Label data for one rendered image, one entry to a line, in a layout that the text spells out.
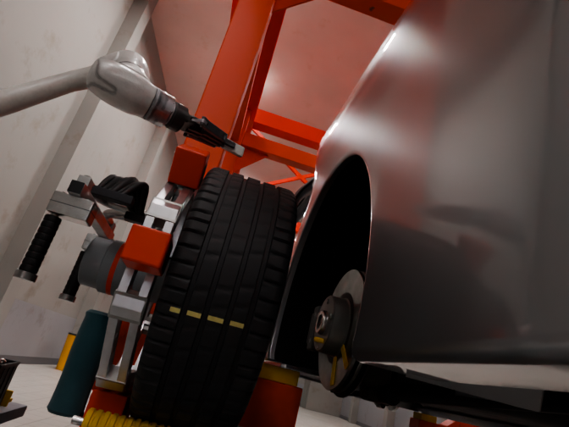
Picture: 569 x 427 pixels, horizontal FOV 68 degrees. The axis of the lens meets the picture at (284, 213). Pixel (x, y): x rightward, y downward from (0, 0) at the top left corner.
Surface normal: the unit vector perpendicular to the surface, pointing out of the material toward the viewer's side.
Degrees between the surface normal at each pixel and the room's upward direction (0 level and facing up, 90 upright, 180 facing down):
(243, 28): 90
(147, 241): 90
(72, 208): 90
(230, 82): 90
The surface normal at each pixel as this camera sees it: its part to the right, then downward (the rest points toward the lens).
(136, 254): 0.22, -0.32
